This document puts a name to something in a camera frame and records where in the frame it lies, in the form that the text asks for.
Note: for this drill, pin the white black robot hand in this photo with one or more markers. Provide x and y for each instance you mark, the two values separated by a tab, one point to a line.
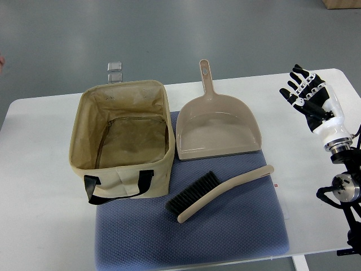
315	99

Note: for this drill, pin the beige hand broom black bristles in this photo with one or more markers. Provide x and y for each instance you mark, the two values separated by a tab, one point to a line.
208	187

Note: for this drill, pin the wooden box corner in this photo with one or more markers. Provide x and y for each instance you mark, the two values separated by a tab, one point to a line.
341	4

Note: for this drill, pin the beige plastic dustpan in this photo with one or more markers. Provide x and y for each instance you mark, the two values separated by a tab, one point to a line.
214	125

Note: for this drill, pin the blue textured mat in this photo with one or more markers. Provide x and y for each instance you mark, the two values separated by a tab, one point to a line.
244	223

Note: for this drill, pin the black table control panel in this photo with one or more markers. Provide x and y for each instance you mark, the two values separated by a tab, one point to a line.
345	252

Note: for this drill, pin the white table leg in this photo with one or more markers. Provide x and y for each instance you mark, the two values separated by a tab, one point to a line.
300	263

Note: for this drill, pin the lower clear floor tile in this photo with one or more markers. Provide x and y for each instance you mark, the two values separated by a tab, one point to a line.
115	77

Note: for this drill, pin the clear floor tile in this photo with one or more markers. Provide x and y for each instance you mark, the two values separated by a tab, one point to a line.
114	66
115	77

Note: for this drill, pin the upper clear floor tile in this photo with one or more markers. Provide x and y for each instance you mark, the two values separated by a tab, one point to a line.
114	66

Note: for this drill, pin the person's skin at edge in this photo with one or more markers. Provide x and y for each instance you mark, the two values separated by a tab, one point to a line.
2	63

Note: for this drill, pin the yellow fabric bag black handle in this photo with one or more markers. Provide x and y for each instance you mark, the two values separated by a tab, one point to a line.
122	143

